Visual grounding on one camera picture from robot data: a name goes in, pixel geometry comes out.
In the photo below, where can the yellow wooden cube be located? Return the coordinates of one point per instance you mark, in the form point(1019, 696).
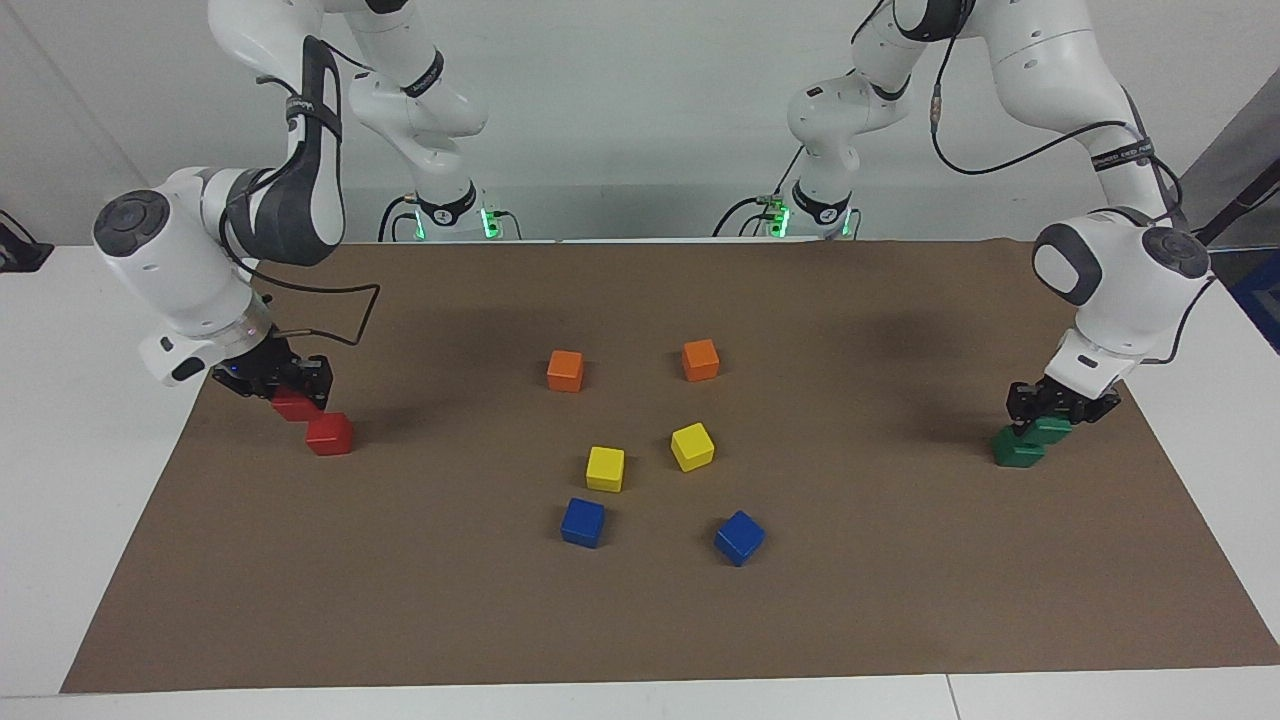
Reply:
point(605, 468)
point(692, 446)

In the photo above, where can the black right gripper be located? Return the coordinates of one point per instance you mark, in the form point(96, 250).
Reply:
point(275, 365)

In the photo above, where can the black slanted stand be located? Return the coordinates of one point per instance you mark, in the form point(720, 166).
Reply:
point(1250, 195)

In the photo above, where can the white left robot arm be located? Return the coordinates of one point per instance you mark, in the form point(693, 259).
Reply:
point(1120, 290)

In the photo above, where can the orange wooden cube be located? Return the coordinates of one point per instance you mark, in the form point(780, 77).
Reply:
point(565, 370)
point(700, 360)

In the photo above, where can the blue box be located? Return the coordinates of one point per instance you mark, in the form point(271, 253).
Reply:
point(1262, 295)

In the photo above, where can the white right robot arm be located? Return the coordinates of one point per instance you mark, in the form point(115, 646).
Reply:
point(170, 260)

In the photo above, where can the red wooden cube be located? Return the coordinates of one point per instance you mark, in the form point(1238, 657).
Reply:
point(330, 437)
point(292, 407)

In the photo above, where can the brown table mat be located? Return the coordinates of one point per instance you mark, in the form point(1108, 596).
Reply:
point(800, 620)

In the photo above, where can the black clamp foot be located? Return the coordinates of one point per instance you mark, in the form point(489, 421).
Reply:
point(20, 250)

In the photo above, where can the blue wooden cube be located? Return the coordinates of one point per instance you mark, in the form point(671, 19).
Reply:
point(583, 522)
point(740, 537)

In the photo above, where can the green wooden cube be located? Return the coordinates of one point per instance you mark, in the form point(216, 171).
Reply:
point(1018, 450)
point(1052, 431)

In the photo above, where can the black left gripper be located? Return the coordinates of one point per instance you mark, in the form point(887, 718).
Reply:
point(1065, 400)

